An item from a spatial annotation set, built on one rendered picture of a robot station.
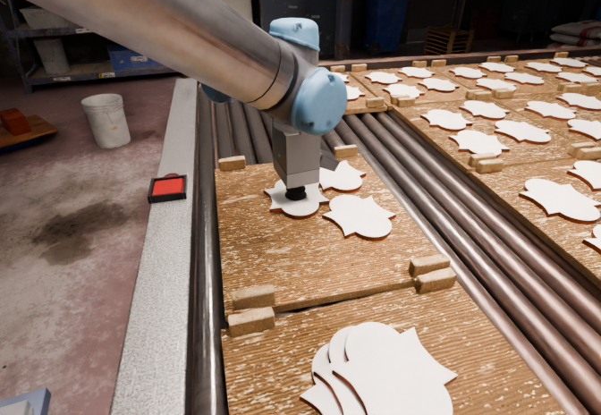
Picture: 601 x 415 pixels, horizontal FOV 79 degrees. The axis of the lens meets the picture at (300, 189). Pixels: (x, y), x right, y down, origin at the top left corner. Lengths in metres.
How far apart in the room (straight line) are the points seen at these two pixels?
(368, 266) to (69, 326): 1.56
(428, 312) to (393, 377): 0.14
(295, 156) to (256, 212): 0.14
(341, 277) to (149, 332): 0.28
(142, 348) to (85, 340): 1.31
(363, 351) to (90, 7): 0.41
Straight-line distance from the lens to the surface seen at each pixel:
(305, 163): 0.64
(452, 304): 0.58
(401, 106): 1.22
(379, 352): 0.47
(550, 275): 0.72
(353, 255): 0.61
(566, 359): 0.61
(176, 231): 0.72
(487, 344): 0.55
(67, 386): 1.76
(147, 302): 0.61
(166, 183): 0.84
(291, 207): 0.69
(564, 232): 0.80
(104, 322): 1.89
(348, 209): 0.69
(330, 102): 0.42
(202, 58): 0.34
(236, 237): 0.65
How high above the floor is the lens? 1.35
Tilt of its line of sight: 33 degrees down
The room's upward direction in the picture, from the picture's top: straight up
